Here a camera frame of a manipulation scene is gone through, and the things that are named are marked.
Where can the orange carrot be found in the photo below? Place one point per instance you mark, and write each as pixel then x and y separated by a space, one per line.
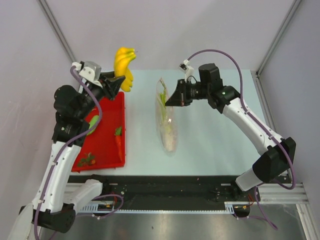
pixel 118 141

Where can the yellow banana bunch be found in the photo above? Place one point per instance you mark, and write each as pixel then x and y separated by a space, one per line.
pixel 123 57

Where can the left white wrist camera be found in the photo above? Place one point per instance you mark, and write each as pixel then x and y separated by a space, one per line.
pixel 89 70

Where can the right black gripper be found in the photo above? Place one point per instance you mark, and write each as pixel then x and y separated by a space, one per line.
pixel 179 98

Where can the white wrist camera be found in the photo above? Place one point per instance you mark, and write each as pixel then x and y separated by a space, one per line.
pixel 186 68
pixel 89 70

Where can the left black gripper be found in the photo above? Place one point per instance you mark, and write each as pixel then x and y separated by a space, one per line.
pixel 110 88

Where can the green celery stalk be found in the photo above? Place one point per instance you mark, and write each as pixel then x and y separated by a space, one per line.
pixel 166 120

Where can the white slotted cable duct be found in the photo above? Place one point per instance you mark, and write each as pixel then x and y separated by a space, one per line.
pixel 104 207

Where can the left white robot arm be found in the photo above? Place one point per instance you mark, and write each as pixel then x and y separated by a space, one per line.
pixel 50 208

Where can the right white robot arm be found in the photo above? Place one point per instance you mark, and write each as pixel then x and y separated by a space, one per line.
pixel 276 153

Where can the clear zip top bag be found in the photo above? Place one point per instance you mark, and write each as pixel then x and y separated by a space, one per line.
pixel 166 117

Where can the red strawberries with leaves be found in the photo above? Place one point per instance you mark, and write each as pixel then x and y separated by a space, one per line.
pixel 88 160

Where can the green cucumber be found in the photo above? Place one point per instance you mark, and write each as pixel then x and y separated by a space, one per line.
pixel 92 122

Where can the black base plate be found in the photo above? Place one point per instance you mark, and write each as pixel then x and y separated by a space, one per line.
pixel 229 179

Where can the red plastic tray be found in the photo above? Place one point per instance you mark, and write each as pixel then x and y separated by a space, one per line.
pixel 101 143

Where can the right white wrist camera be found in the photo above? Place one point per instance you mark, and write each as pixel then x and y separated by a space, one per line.
pixel 186 68

